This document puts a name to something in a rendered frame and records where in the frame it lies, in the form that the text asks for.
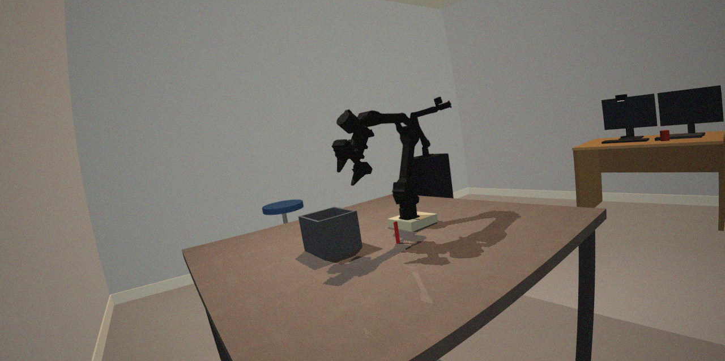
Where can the red peg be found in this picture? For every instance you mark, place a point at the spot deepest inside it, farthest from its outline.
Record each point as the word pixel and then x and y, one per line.
pixel 396 232

